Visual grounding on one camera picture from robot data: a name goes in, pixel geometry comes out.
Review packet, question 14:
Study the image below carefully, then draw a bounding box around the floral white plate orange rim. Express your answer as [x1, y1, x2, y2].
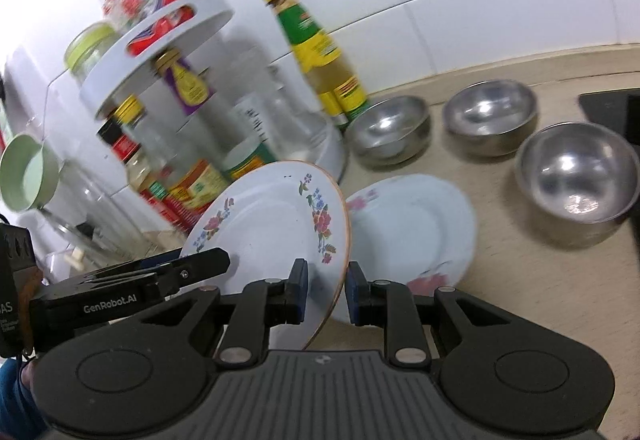
[181, 161, 352, 350]

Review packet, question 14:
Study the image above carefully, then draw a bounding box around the white plate pink flower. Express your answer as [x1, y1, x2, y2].
[347, 174, 477, 296]

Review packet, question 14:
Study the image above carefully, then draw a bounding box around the steel bowl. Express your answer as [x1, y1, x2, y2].
[514, 122, 639, 249]
[345, 96, 432, 168]
[442, 80, 539, 159]

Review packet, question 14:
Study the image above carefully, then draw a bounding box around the glass pot lid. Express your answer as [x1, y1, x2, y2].
[37, 160, 158, 267]

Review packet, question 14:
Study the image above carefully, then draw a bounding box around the green mug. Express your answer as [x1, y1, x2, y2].
[1, 134, 60, 213]

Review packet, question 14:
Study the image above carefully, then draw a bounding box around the yellow cap vinegar bottle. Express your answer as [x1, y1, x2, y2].
[114, 95, 228, 221]

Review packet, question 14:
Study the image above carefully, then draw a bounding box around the clear glass bottle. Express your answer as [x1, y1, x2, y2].
[220, 41, 326, 163]

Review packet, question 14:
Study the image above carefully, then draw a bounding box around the red label sauce bottle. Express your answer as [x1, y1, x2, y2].
[98, 117, 184, 232]

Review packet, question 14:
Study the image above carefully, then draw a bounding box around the green yellow oil bottle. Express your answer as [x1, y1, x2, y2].
[264, 0, 369, 131]

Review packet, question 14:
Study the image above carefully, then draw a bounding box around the purple label bottle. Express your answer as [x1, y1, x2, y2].
[154, 47, 213, 115]

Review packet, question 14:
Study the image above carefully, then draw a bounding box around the green lid jar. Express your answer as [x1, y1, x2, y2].
[64, 22, 119, 85]

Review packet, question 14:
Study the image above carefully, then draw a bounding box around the black gas stove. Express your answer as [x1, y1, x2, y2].
[578, 88, 640, 147]

